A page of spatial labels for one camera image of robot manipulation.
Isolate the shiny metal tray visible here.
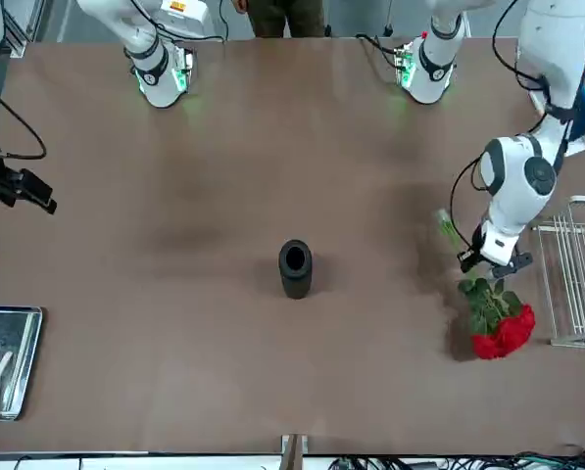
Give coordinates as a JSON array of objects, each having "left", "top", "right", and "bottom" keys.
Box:
[{"left": 0, "top": 305, "right": 45, "bottom": 423}]

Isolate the white wire rack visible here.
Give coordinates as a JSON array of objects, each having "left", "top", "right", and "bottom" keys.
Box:
[{"left": 530, "top": 195, "right": 585, "bottom": 350}]

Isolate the red rose bouquet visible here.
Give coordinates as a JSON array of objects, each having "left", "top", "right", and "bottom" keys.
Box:
[{"left": 435, "top": 208, "right": 537, "bottom": 361}]

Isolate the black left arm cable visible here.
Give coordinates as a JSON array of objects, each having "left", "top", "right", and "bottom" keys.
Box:
[{"left": 449, "top": 0, "right": 570, "bottom": 273}]

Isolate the aluminium profile post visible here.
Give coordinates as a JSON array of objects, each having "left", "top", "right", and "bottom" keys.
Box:
[{"left": 280, "top": 433, "right": 310, "bottom": 470}]

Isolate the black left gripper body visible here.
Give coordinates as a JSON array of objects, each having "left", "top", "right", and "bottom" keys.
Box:
[{"left": 487, "top": 252, "right": 534, "bottom": 281}]

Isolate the person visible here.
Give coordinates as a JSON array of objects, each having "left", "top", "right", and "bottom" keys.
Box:
[{"left": 232, "top": 0, "right": 328, "bottom": 39}]

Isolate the aluminium frame rail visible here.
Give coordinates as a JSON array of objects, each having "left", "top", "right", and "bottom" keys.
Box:
[{"left": 1, "top": 0, "right": 47, "bottom": 59}]

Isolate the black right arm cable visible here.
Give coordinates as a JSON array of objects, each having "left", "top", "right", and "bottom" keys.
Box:
[{"left": 0, "top": 77, "right": 47, "bottom": 161}]

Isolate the white box yellow label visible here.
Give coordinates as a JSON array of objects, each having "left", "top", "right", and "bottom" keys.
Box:
[{"left": 159, "top": 0, "right": 210, "bottom": 39}]

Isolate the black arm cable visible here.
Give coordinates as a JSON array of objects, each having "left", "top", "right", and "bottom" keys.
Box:
[
  {"left": 0, "top": 77, "right": 47, "bottom": 161},
  {"left": 449, "top": 0, "right": 570, "bottom": 273}
]

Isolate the black left base cable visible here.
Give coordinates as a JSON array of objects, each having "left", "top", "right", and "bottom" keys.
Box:
[{"left": 355, "top": 32, "right": 402, "bottom": 68}]

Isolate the black cylindrical vase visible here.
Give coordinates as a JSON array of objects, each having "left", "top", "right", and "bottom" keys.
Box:
[{"left": 277, "top": 238, "right": 315, "bottom": 302}]

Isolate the silver metal chopstick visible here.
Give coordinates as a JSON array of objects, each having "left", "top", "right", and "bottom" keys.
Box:
[
  {"left": 7, "top": 312, "right": 31, "bottom": 411},
  {"left": 13, "top": 312, "right": 37, "bottom": 411}
]

